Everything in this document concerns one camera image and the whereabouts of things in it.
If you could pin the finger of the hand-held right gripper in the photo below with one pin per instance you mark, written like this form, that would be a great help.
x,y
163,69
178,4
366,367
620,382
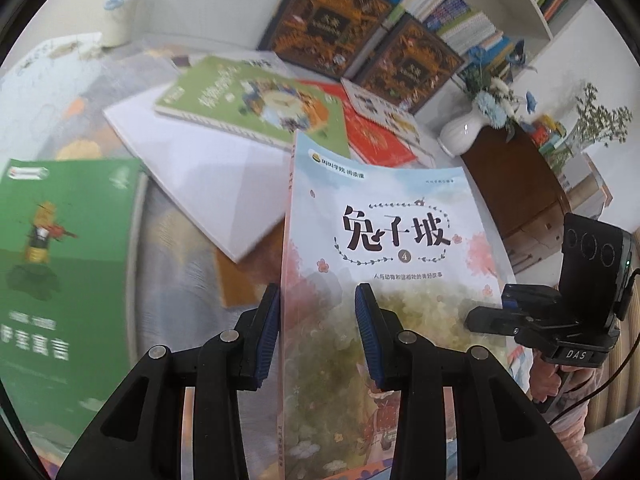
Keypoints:
x,y
495,321
530,297

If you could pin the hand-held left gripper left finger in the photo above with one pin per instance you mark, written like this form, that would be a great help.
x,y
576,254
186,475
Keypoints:
x,y
267,332

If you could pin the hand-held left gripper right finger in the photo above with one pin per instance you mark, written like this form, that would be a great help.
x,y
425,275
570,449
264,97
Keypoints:
x,y
367,340

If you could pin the pastel watercolour cover book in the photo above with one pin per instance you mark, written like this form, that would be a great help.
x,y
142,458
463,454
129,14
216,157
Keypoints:
x,y
380,220

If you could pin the large plain white book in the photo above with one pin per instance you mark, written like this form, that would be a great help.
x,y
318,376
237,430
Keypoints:
x,y
200,175

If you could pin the red donkey cover book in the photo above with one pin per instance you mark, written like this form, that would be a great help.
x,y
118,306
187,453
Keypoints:
x,y
375,142

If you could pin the dark green fable book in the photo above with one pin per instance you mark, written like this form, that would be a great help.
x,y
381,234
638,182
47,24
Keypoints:
x,y
60,260

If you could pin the white book yellow-robed figure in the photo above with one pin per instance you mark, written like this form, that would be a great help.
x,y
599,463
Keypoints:
x,y
385,110

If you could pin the light green illustrated book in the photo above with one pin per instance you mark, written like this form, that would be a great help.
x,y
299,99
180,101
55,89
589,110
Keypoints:
x,y
240,95

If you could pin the person's right forearm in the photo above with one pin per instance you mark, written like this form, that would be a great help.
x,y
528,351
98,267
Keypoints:
x,y
572,410

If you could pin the person's right hand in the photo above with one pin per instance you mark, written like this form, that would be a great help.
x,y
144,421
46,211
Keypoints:
x,y
537,380

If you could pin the beige ribbed panel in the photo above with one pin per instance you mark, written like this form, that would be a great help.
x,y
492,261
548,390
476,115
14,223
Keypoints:
x,y
620,375

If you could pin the dark brown wooden cabinet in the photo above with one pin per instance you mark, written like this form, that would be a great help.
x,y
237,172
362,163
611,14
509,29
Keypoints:
x,y
520,195

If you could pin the glass jars colourful contents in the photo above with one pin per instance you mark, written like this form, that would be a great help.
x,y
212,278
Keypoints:
x,y
547,132

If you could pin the glass vase green sprigs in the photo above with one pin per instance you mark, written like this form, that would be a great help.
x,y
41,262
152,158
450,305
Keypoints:
x,y
595,120

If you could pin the white ribbed vase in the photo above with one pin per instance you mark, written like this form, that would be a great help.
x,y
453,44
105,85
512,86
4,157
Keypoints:
x,y
457,135

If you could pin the blue artificial flowers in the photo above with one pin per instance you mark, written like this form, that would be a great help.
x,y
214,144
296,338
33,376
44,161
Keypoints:
x,y
492,100

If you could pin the dark ornate encyclopedia book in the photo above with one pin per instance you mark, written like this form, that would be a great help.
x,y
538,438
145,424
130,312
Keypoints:
x,y
410,65
325,20

